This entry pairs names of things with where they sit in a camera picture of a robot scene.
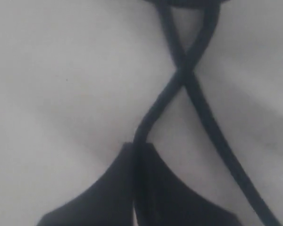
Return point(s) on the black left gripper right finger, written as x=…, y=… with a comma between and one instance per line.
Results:
x=162, y=199

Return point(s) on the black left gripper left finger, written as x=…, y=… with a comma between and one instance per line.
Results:
x=108, y=202

